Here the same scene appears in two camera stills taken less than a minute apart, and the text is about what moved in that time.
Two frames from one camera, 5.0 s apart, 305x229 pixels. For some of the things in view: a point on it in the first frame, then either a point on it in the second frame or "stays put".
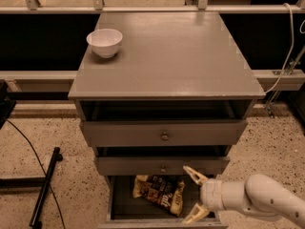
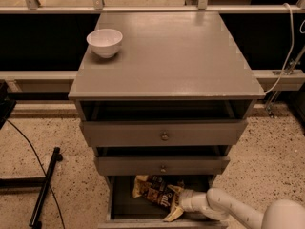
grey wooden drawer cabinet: (163, 91) stays put
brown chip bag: (163, 191) stays put
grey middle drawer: (160, 165) stays put
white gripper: (211, 192) → (187, 199)
